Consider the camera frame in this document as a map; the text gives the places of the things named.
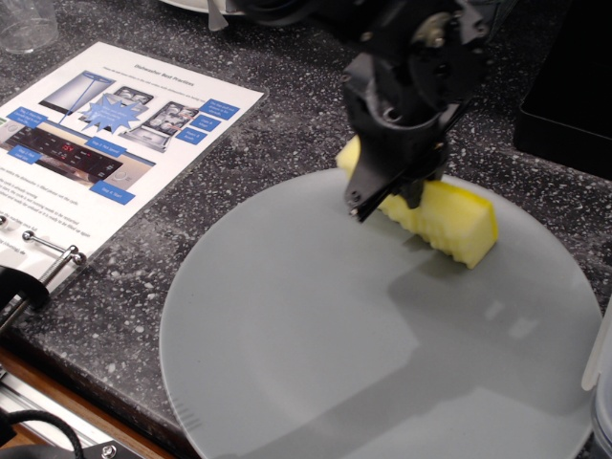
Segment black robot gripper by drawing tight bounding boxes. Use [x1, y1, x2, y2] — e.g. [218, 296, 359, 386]
[342, 9, 490, 222]

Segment yellow foam sponge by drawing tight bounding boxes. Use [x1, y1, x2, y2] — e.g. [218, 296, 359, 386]
[335, 137, 499, 271]

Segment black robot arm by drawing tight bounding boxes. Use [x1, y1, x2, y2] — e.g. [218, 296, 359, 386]
[236, 1, 490, 222]

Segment grey round plate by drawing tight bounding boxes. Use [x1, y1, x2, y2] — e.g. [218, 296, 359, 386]
[160, 170, 601, 458]

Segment white plate with cutlery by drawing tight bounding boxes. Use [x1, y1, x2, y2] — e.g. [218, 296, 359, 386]
[160, 0, 246, 32]

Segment black tray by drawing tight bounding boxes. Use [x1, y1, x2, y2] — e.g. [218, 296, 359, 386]
[514, 1, 611, 180]

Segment laminated dishwasher instruction sheet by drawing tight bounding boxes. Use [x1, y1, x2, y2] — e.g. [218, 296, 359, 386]
[1, 42, 262, 277]

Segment clear drinking glass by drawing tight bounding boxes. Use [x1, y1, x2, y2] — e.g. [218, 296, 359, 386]
[1, 0, 58, 55]

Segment aluminium rail with bracket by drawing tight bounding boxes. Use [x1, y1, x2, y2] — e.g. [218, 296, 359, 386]
[1, 369, 140, 458]

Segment black braided cable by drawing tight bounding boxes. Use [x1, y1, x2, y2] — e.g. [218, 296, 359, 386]
[0, 408, 80, 459]

